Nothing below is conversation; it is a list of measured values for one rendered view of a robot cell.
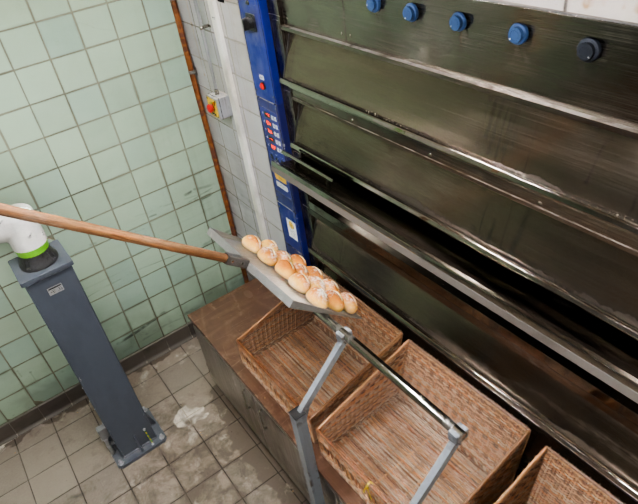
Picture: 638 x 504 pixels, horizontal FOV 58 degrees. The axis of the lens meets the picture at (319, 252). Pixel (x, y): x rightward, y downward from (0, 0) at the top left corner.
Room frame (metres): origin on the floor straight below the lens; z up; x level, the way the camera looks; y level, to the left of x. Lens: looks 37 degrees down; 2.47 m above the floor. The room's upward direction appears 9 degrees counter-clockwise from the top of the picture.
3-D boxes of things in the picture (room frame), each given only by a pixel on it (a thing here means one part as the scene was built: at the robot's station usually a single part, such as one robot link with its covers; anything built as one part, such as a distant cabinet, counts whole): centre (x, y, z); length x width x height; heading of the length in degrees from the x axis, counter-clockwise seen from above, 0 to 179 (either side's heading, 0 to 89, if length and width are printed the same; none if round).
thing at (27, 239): (1.89, 1.12, 1.36); 0.16 x 0.13 x 0.19; 92
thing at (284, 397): (1.65, 0.07, 0.72); 0.56 x 0.49 x 0.28; 31
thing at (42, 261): (1.94, 1.14, 1.23); 0.26 x 0.15 x 0.06; 32
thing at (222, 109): (2.56, 0.35, 1.46); 0.10 x 0.07 x 0.10; 31
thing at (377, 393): (1.15, -0.24, 0.72); 0.56 x 0.49 x 0.28; 32
